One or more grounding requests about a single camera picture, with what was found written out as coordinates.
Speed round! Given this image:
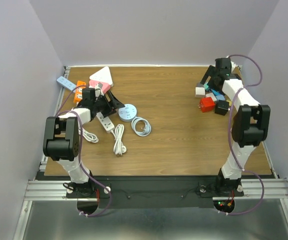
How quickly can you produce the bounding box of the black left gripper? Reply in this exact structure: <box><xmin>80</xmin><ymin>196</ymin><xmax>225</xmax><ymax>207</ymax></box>
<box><xmin>92</xmin><ymin>90</ymin><xmax>124</xmax><ymax>118</ymax></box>

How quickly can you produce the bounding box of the light blue round socket base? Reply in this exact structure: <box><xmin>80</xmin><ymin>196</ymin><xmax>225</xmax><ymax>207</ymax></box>
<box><xmin>118</xmin><ymin>103</ymin><xmax>138</xmax><ymax>123</ymax></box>

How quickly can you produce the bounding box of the red cube socket adapter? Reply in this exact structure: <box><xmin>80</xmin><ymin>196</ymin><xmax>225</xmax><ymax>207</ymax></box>
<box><xmin>198</xmin><ymin>97</ymin><xmax>216</xmax><ymax>113</ymax></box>

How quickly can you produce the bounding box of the black cube socket adapter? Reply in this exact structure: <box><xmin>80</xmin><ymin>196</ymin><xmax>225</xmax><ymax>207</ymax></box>
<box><xmin>214</xmin><ymin>100</ymin><xmax>230</xmax><ymax>116</ymax></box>

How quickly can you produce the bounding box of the orange USB power strip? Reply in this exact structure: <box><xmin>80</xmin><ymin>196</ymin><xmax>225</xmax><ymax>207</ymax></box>
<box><xmin>73</xmin><ymin>80</ymin><xmax>87</xmax><ymax>104</ymax></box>

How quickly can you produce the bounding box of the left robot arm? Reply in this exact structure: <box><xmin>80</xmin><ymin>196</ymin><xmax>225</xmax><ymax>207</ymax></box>
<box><xmin>43</xmin><ymin>86</ymin><xmax>125</xmax><ymax>197</ymax></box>

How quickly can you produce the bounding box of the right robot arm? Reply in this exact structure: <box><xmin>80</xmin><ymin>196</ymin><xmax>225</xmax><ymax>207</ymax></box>
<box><xmin>200</xmin><ymin>56</ymin><xmax>271</xmax><ymax>195</ymax></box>

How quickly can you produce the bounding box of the white grey plug adapter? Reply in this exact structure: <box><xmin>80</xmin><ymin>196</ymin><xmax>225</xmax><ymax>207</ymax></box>
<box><xmin>195</xmin><ymin>84</ymin><xmax>206</xmax><ymax>98</ymax></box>

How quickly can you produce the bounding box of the white blue plug adapter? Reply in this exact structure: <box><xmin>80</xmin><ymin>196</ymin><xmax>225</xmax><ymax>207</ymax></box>
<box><xmin>205</xmin><ymin>92</ymin><xmax>217</xmax><ymax>102</ymax></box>

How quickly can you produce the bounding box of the pink triangular power strip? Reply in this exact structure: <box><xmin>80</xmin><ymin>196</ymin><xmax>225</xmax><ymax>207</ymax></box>
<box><xmin>89</xmin><ymin>79</ymin><xmax>111</xmax><ymax>94</ymax></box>

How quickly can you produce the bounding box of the white triangular power strip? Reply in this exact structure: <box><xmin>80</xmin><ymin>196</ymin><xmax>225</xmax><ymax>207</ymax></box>
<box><xmin>89</xmin><ymin>66</ymin><xmax>114</xmax><ymax>87</ymax></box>

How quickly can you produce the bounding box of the light blue power strip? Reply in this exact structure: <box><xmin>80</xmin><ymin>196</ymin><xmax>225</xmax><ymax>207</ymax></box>
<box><xmin>56</xmin><ymin>76</ymin><xmax>77</xmax><ymax>91</ymax></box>

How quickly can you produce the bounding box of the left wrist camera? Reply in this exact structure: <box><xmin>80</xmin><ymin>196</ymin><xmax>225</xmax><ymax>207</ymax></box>
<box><xmin>94</xmin><ymin>82</ymin><xmax>103</xmax><ymax>97</ymax></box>

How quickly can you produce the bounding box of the grey coiled round-socket cable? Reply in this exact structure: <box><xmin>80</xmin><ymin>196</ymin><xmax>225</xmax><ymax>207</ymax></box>
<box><xmin>131</xmin><ymin>116</ymin><xmax>152</xmax><ymax>138</ymax></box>

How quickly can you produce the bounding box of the white orange-strip cable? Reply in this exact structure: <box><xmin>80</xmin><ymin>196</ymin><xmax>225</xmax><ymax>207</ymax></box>
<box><xmin>78</xmin><ymin>126</ymin><xmax>100</xmax><ymax>144</ymax></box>

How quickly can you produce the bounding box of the white strip coiled cable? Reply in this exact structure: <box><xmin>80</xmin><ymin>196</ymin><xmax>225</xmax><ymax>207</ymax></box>
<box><xmin>112</xmin><ymin>124</ymin><xmax>127</xmax><ymax>157</ymax></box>

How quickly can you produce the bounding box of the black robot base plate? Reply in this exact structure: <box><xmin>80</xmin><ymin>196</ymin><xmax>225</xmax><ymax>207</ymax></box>
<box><xmin>63</xmin><ymin>176</ymin><xmax>244</xmax><ymax>212</ymax></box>

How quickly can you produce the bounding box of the aluminium frame rail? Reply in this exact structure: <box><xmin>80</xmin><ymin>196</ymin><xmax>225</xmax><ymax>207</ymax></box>
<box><xmin>24</xmin><ymin>178</ymin><xmax>288</xmax><ymax>201</ymax></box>

